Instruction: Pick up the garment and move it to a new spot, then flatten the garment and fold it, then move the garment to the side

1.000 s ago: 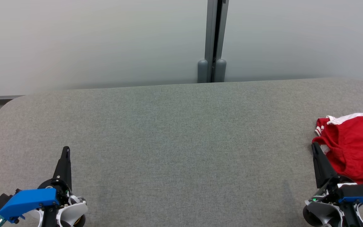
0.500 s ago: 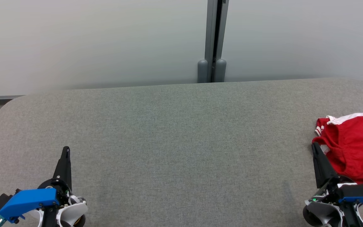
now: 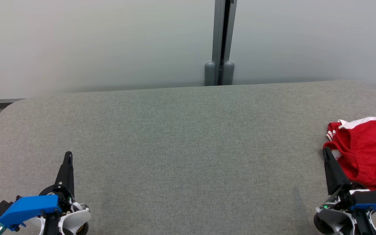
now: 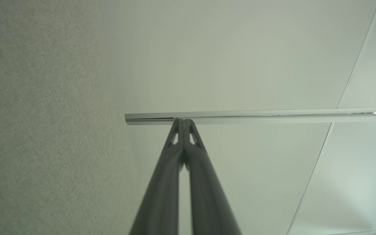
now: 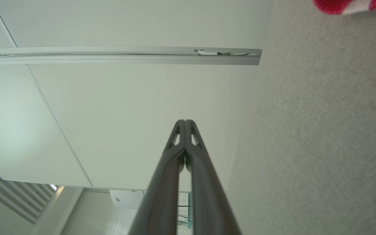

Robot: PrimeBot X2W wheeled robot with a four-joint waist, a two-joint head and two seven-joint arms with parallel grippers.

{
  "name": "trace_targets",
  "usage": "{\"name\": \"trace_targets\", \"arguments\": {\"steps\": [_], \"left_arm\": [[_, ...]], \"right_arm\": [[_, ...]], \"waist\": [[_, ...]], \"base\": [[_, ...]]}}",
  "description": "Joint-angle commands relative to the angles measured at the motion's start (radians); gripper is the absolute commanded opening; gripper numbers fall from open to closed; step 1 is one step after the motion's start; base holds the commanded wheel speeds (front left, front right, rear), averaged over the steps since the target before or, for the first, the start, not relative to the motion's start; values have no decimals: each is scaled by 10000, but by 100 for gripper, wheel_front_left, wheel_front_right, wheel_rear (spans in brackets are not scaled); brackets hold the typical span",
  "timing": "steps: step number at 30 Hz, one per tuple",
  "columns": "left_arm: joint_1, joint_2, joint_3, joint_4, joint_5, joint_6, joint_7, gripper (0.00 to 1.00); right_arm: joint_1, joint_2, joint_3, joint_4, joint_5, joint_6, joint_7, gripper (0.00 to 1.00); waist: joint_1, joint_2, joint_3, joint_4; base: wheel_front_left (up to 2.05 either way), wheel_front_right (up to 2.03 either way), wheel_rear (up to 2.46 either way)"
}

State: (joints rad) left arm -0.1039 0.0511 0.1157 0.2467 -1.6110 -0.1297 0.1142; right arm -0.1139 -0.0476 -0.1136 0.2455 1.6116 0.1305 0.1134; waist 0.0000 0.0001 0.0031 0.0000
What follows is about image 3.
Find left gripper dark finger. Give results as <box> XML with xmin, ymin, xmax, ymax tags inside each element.
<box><xmin>55</xmin><ymin>151</ymin><xmax>75</xmax><ymax>197</ymax></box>

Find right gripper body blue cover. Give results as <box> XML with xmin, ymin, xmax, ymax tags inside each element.
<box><xmin>327</xmin><ymin>182</ymin><xmax>376</xmax><ymax>220</ymax></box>

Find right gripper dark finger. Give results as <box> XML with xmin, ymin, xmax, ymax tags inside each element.
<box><xmin>323</xmin><ymin>147</ymin><xmax>351</xmax><ymax>196</ymax></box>
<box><xmin>322</xmin><ymin>153</ymin><xmax>334</xmax><ymax>196</ymax></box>

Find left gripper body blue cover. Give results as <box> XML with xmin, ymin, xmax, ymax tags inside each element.
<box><xmin>0</xmin><ymin>184</ymin><xmax>75</xmax><ymax>231</ymax></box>

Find red shorts with white panels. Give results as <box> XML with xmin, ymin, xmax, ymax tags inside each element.
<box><xmin>323</xmin><ymin>117</ymin><xmax>376</xmax><ymax>192</ymax></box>

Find red white number jersey shirt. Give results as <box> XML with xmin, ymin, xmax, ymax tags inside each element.
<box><xmin>325</xmin><ymin>121</ymin><xmax>342</xmax><ymax>161</ymax></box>

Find grey partition base rail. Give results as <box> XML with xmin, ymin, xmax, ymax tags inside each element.
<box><xmin>0</xmin><ymin>95</ymin><xmax>25</xmax><ymax>115</ymax></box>

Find grey cylinder post foot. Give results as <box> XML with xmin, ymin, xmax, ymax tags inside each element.
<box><xmin>204</xmin><ymin>62</ymin><xmax>216</xmax><ymax>86</ymax></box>
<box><xmin>223</xmin><ymin>61</ymin><xmax>235</xmax><ymax>86</ymax></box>

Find grey partition post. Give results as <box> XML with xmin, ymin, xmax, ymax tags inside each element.
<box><xmin>212</xmin><ymin>0</ymin><xmax>238</xmax><ymax>86</ymax></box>

